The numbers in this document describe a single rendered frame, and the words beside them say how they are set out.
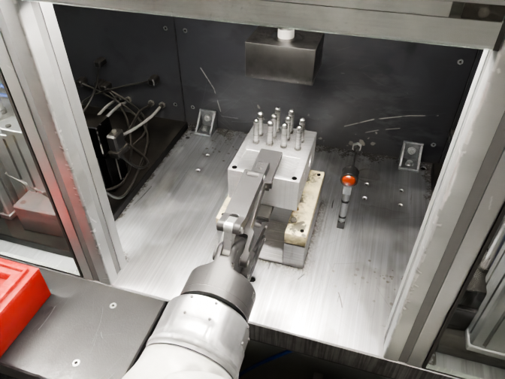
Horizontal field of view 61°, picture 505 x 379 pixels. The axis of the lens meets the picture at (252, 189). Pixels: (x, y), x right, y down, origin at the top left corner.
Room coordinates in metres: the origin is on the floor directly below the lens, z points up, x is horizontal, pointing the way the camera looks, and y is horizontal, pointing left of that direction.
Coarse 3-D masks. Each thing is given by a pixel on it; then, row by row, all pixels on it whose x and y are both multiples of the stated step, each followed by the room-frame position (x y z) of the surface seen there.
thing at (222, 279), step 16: (240, 240) 0.32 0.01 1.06; (224, 256) 0.29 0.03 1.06; (240, 256) 0.31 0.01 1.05; (192, 272) 0.29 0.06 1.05; (208, 272) 0.28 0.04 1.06; (224, 272) 0.28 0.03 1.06; (240, 272) 0.31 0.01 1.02; (192, 288) 0.26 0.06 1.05; (208, 288) 0.26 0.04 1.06; (224, 288) 0.26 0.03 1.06; (240, 288) 0.26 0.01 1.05; (240, 304) 0.25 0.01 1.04
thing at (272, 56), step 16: (256, 32) 0.53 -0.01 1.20; (272, 32) 0.53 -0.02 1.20; (288, 32) 0.51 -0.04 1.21; (304, 32) 0.53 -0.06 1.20; (320, 32) 0.53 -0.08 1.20; (256, 48) 0.50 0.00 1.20; (272, 48) 0.49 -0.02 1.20; (288, 48) 0.49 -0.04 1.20; (304, 48) 0.48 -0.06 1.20; (320, 48) 0.52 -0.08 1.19; (256, 64) 0.50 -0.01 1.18; (272, 64) 0.49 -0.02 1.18; (288, 64) 0.49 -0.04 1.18; (304, 64) 0.48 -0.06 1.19; (320, 64) 0.53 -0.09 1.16; (288, 80) 0.49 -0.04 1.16; (304, 80) 0.48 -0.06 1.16
